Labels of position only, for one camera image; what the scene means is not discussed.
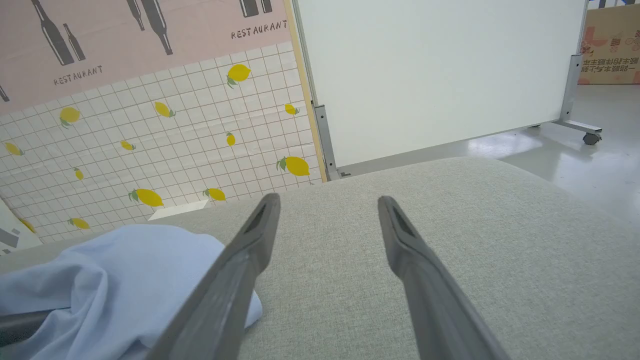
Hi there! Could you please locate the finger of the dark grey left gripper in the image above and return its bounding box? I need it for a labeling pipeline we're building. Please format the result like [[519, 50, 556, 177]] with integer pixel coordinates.
[[0, 309, 52, 347]]

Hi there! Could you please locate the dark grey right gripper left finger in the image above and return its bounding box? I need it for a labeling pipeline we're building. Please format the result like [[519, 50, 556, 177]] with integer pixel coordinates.
[[145, 193, 282, 360]]

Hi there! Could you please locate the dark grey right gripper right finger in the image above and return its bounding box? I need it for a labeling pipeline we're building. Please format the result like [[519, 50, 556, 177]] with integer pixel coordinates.
[[377, 195, 511, 360]]

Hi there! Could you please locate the light blue garment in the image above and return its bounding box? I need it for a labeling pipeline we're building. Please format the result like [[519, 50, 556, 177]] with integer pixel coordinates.
[[0, 224, 264, 360]]

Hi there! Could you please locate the grey terrazzo print panel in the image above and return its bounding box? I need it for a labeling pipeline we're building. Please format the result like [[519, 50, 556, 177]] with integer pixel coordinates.
[[0, 197, 43, 256]]

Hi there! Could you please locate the small white paper sheet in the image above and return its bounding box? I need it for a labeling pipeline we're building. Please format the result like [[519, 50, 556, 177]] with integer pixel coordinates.
[[148, 199, 210, 221]]

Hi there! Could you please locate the lemon tile print backdrop panel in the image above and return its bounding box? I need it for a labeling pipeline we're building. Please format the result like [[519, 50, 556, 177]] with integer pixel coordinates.
[[0, 0, 328, 246]]

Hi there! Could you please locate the printed cardboard box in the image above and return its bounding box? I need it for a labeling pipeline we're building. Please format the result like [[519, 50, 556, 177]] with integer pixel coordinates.
[[577, 2, 640, 86]]

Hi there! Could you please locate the white partition board grey frame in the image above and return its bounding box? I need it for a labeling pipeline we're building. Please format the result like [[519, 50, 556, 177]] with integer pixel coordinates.
[[291, 0, 603, 181]]

